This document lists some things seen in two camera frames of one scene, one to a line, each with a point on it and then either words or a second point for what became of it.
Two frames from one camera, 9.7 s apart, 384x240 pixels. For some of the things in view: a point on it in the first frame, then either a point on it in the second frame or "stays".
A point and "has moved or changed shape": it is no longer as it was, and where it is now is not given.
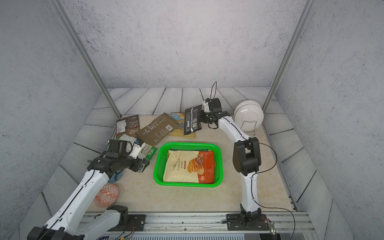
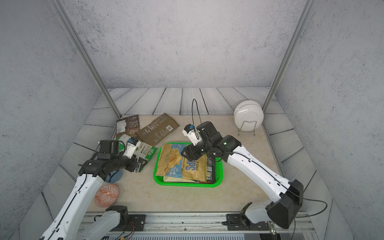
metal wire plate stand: (252, 131) stays
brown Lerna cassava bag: (157, 130) stays
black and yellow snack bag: (192, 122) has moved or changed shape
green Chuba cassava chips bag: (148, 151) stays
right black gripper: (202, 113) → (190, 150)
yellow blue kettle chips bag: (179, 118) → (172, 163)
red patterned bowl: (106, 195) stays
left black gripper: (143, 165) stays
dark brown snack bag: (129, 125) stays
